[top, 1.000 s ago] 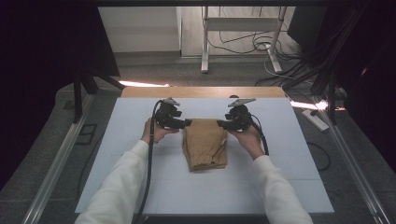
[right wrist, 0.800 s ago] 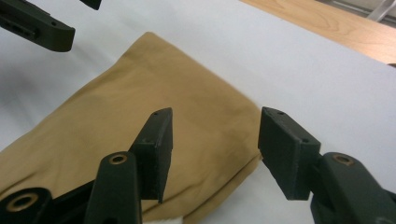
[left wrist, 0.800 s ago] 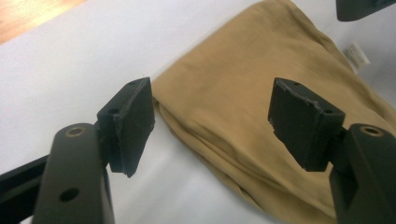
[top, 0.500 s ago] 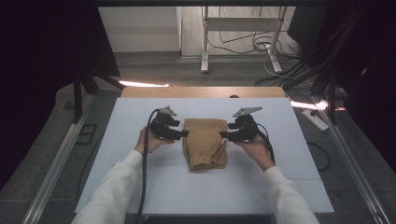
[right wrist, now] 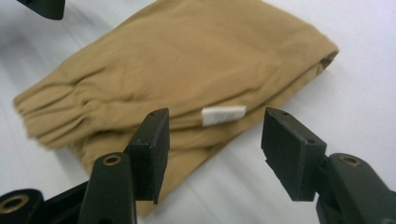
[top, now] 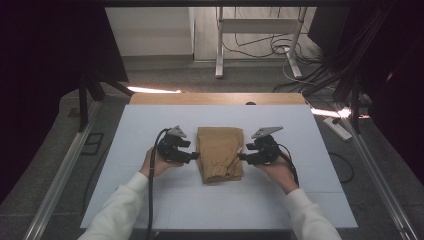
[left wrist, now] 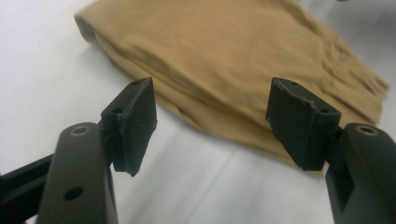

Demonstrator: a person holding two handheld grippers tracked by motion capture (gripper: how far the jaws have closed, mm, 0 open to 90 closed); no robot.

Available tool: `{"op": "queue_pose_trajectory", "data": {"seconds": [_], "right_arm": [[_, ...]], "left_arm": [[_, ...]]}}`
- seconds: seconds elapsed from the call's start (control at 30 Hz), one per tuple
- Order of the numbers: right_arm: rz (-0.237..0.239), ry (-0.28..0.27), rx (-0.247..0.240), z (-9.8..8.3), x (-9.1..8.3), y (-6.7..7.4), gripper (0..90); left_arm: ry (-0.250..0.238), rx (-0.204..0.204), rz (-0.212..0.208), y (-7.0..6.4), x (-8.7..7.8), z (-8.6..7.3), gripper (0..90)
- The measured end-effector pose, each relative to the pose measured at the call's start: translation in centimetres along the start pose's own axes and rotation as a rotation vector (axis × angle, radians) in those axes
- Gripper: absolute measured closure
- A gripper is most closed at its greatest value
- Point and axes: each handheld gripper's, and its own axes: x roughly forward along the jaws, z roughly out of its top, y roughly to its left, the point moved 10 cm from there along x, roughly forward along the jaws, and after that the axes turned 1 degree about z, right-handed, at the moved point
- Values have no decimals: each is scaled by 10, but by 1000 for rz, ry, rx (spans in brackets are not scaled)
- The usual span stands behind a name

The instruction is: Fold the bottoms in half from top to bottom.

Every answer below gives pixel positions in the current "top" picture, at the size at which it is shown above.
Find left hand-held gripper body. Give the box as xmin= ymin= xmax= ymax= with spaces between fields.
xmin=156 ymin=125 xmax=193 ymax=164

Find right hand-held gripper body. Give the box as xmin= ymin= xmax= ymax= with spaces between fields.
xmin=245 ymin=125 xmax=284 ymax=166

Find tan pants with small patches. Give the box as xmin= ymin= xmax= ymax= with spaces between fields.
xmin=195 ymin=125 xmax=245 ymax=185

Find person's left hand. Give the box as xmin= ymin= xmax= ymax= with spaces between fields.
xmin=139 ymin=146 xmax=184 ymax=179

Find person's right hand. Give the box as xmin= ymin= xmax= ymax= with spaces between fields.
xmin=254 ymin=154 xmax=300 ymax=196

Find white foam board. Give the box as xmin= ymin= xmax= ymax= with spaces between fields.
xmin=79 ymin=104 xmax=359 ymax=231

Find white power strip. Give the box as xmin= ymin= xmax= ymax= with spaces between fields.
xmin=322 ymin=116 xmax=353 ymax=141

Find white cabinet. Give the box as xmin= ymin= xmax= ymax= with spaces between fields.
xmin=104 ymin=7 xmax=195 ymax=58

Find dark curtain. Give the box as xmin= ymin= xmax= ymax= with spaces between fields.
xmin=306 ymin=0 xmax=424 ymax=188
xmin=0 ymin=0 xmax=129 ymax=204

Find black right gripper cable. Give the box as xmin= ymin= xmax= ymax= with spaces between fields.
xmin=277 ymin=143 xmax=300 ymax=188

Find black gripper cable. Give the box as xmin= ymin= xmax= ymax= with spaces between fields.
xmin=145 ymin=128 xmax=172 ymax=240
xmin=277 ymin=143 xmax=300 ymax=188

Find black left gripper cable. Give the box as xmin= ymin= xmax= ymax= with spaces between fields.
xmin=145 ymin=128 xmax=172 ymax=240

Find thin black floor cable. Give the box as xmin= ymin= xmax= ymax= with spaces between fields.
xmin=328 ymin=151 xmax=355 ymax=184

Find tangle of floor cables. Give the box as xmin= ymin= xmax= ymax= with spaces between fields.
xmin=221 ymin=6 xmax=338 ymax=94

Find aluminium rail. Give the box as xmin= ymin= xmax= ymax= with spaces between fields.
xmin=336 ymin=103 xmax=419 ymax=240
xmin=23 ymin=99 xmax=103 ymax=240

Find black cable bundle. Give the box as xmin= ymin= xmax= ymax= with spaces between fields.
xmin=299 ymin=6 xmax=394 ymax=98

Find white metal stand frame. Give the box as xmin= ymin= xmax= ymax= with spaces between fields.
xmin=214 ymin=6 xmax=309 ymax=80

